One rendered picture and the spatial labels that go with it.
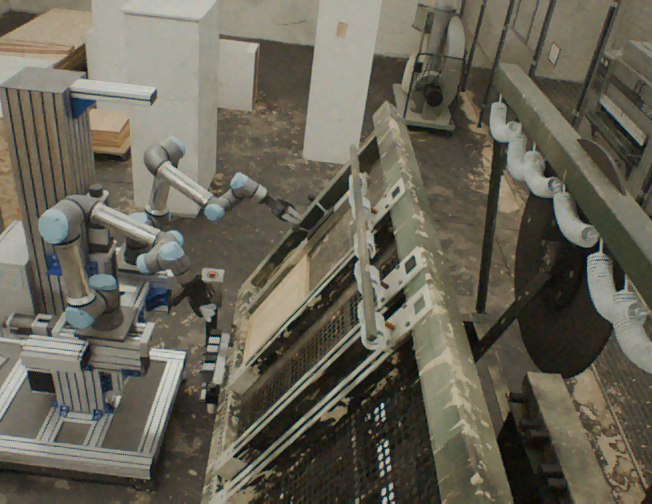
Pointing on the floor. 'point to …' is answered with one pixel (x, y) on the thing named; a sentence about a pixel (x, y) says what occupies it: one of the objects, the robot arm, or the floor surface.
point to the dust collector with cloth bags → (432, 67)
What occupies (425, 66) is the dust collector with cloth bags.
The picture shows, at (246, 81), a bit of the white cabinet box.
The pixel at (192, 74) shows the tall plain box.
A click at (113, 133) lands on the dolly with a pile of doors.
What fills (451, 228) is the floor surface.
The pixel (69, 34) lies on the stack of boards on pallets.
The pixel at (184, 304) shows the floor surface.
